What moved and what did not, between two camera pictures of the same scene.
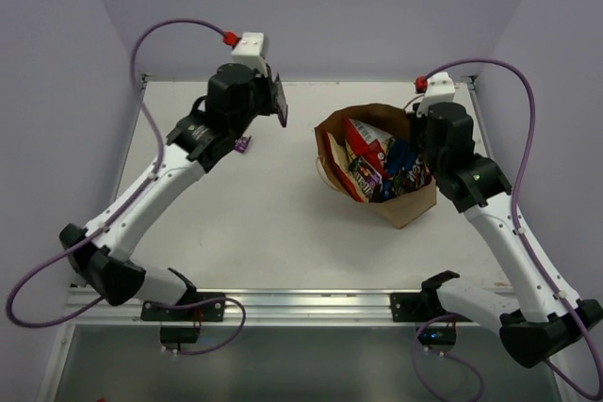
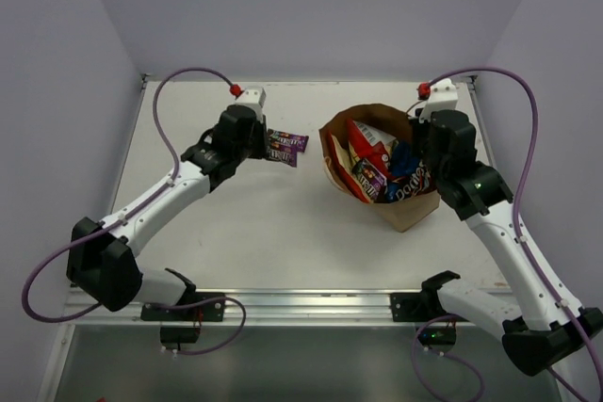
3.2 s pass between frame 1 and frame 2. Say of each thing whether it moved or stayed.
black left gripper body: moved
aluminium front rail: stayed
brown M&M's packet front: stayed
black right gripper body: stayed
